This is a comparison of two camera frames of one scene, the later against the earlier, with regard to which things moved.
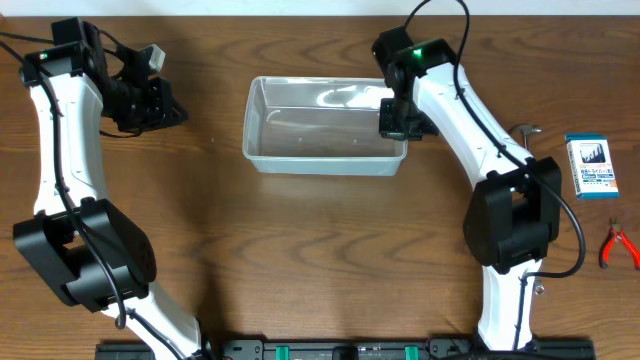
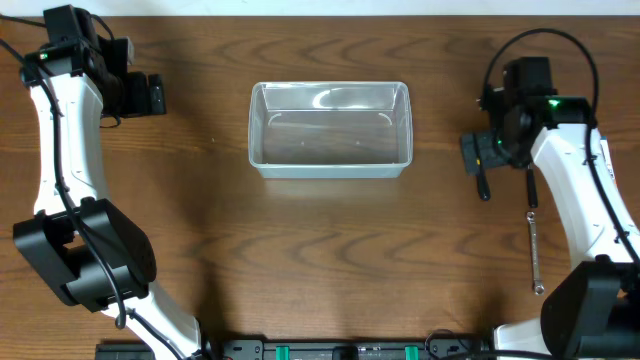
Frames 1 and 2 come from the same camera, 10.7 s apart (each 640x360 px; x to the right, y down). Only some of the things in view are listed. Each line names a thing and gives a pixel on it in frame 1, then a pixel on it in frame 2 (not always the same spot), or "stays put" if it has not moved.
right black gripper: [397, 120] to [503, 167]
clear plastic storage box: [318, 126] stays put
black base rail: [356, 348] stays put
